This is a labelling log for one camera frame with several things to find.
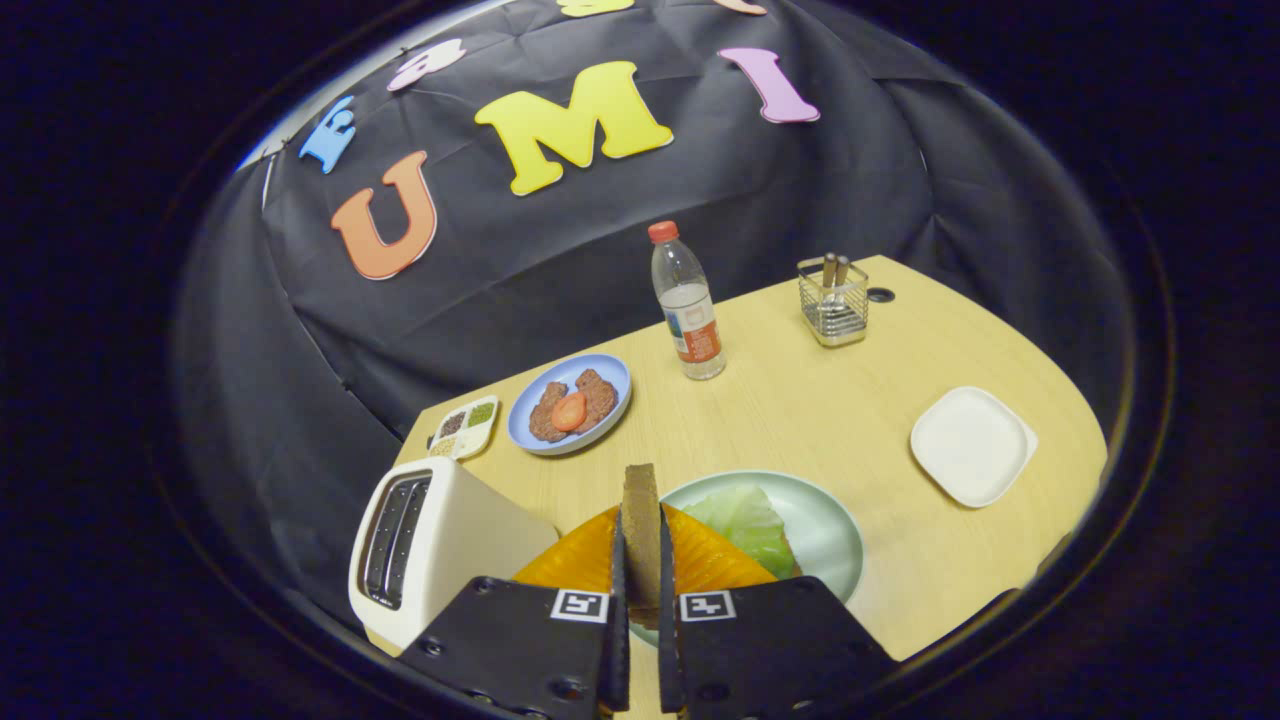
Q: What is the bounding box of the white square plate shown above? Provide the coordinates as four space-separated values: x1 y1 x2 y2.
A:
909 386 1039 509

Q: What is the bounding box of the green lettuce leaf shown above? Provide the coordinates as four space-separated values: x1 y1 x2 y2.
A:
683 485 796 581

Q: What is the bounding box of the metal wire utensil holder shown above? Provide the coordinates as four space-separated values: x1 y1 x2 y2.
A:
797 255 871 348

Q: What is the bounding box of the pale green round plate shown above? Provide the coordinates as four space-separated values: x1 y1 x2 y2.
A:
630 470 865 646

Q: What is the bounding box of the clear water bottle red cap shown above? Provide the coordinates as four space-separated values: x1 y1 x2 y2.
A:
647 220 728 382

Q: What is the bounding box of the white toaster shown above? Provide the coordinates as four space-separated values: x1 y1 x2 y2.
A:
348 457 561 653

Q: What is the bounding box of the blue round plate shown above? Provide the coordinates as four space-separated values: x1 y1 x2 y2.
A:
507 354 633 457

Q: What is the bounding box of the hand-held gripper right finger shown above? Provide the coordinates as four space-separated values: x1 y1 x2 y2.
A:
657 503 898 719

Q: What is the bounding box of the brown toasted bread slice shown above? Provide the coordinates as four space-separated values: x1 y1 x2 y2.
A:
620 462 664 631

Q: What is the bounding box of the brown meat patty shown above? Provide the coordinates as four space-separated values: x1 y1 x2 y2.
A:
574 369 619 434
528 381 569 444

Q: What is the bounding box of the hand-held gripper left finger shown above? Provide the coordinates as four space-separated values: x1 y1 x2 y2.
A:
397 505 633 719

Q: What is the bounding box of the white divided seasoning tray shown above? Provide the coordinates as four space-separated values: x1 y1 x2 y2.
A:
428 395 500 461

